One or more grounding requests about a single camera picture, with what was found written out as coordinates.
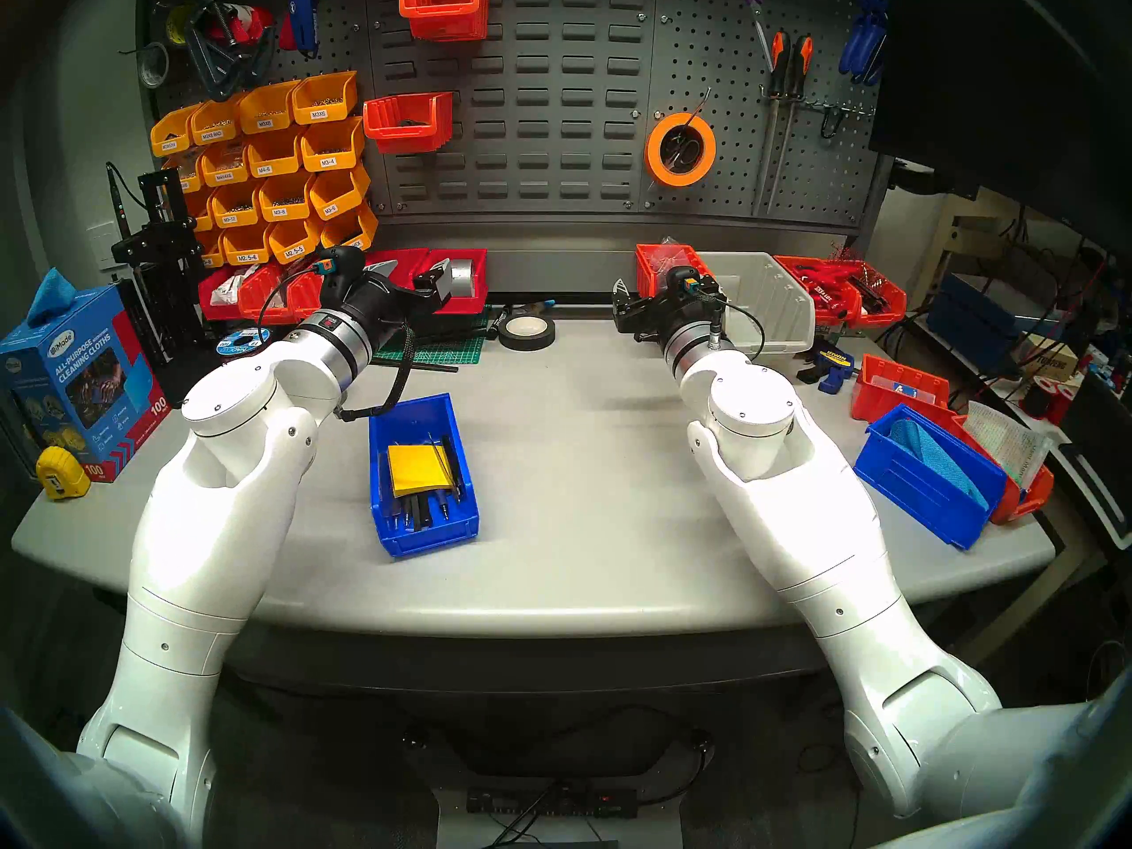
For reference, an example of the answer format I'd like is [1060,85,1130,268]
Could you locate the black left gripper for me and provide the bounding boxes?
[347,257,454,325]

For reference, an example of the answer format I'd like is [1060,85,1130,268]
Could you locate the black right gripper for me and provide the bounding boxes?
[614,278,724,344]

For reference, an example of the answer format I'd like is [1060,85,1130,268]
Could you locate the small red parts bin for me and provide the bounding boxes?
[635,243,710,300]

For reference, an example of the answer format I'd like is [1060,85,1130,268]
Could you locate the blue bin with hand tools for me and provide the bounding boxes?
[369,394,480,559]

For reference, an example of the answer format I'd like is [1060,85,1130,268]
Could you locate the red hand tool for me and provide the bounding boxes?
[789,265,854,313]

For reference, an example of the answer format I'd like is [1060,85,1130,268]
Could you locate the red bin with red tool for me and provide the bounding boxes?
[774,255,860,326]

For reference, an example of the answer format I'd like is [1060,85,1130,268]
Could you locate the yellow bin labelled M4-0.7X6 HEX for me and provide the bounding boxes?
[319,205,379,254]

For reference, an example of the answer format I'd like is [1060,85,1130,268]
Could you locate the green cutting mat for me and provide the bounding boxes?
[371,308,492,368]

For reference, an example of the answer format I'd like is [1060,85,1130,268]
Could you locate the black pen blue tip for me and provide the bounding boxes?
[486,301,558,340]

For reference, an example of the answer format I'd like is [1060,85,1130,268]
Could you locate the yellow bin labelled M3-6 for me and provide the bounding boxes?
[309,164,371,222]

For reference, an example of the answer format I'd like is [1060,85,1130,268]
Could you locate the orange-red plastic storage bin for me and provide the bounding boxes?
[239,264,293,324]
[287,268,324,322]

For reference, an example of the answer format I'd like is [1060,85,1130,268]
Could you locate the black tape roll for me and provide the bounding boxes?
[497,314,557,353]

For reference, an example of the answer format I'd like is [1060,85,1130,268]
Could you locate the yellow bin labelled M2.5-5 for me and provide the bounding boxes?
[265,217,324,265]

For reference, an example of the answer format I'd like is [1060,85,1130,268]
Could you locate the orange tape roll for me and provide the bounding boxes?
[644,111,717,188]

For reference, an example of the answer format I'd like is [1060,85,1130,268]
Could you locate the red louvre-hung bin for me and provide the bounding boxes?
[363,92,455,155]
[398,0,492,42]

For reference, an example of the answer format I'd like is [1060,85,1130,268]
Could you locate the yellow bin labelled M3-8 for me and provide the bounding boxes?
[256,175,317,223]

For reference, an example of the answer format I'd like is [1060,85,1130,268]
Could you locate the yellow bin labelled M3-4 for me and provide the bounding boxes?
[300,118,366,173]

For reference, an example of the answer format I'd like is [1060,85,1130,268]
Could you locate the grey pegboard with screwdrivers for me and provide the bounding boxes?
[647,0,894,233]

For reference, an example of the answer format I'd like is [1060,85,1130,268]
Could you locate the large white plastic bin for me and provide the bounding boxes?
[707,252,816,355]

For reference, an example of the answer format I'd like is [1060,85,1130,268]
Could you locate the yellow bin labelled M2.5-6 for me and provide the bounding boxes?
[219,224,272,267]

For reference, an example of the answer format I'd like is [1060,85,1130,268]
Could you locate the yellow bin labelled M4-6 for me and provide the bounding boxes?
[246,128,306,179]

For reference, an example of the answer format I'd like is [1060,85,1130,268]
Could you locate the yellow bin labelled M3-12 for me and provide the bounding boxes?
[208,181,264,229]

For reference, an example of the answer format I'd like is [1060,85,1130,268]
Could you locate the yellow bin labelled M3X6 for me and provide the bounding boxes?
[290,71,360,126]

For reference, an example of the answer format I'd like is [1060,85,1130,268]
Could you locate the yellow notepad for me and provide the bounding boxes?
[386,445,454,499]

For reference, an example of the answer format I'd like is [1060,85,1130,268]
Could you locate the red bin with white bag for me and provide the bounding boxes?
[198,271,249,320]

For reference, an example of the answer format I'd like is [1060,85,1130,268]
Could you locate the blue yellow bar clamp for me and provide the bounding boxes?
[796,341,857,395]

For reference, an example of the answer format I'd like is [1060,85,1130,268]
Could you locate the yellow bin labelled M3X8 BAD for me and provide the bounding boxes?
[188,97,241,147]

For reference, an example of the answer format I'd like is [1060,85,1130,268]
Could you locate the grey pegboard with yellow bins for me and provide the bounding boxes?
[134,0,377,264]

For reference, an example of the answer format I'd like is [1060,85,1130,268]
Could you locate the red bin with blue label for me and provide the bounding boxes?
[851,354,952,424]

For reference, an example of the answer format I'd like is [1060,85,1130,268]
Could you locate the black grey vise clamp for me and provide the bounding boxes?
[183,0,277,103]

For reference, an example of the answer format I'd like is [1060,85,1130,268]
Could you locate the red white tape roll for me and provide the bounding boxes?
[205,0,273,47]

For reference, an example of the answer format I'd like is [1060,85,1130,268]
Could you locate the blue cleaning cloths box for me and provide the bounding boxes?
[0,283,172,483]

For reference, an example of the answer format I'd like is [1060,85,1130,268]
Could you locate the blue spring clamps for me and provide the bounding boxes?
[838,0,890,88]

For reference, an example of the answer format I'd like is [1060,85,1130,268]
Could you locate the folded blue cloth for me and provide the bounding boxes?
[889,418,990,510]

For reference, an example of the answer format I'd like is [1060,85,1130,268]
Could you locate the dark blue crate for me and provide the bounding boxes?
[927,272,1040,371]

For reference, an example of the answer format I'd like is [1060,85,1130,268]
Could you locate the blue bin with cloth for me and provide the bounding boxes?
[853,403,1009,551]

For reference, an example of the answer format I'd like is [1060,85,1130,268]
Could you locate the blue cloth in dispenser box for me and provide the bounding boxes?
[27,268,79,326]

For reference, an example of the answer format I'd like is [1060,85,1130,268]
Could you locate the yellow tape measure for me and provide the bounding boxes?
[35,447,92,501]

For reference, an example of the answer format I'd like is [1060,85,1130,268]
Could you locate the white paper packet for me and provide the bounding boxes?
[964,401,1053,490]

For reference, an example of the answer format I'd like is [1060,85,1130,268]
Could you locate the brown cardboard box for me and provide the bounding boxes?
[1017,334,1084,384]

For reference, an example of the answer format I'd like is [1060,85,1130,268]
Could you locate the black monitor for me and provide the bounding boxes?
[871,0,1132,256]

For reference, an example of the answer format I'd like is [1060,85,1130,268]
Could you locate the orange-red bin with paper packet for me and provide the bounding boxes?
[953,411,1056,525]

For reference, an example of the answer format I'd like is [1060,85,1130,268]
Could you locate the black power strip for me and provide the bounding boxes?
[466,785,639,820]

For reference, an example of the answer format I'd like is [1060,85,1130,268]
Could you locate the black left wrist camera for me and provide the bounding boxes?
[317,246,365,291]

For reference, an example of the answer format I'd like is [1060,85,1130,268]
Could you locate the black sleeved left gripper cable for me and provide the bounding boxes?
[340,321,417,422]

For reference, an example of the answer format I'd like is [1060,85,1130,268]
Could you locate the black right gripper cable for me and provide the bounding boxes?
[707,294,769,362]

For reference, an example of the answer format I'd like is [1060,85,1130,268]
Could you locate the red wire spool blue label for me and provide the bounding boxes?
[215,327,272,362]

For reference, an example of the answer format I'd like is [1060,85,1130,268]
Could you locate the grey louvred wall panel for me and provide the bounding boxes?
[363,0,660,216]

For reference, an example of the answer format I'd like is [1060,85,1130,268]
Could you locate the black metal frame stand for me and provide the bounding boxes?
[111,168,226,406]

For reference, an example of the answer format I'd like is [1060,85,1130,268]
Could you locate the red bin with wires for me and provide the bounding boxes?
[831,259,908,328]

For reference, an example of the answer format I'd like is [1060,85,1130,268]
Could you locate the metal tool holder rail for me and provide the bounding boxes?
[762,96,876,121]

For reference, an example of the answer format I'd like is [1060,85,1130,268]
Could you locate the blue handled pliers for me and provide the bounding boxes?
[279,0,328,58]

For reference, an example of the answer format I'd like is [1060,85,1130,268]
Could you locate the orange black handled screwdriver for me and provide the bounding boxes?
[765,35,815,210]
[752,30,790,216]

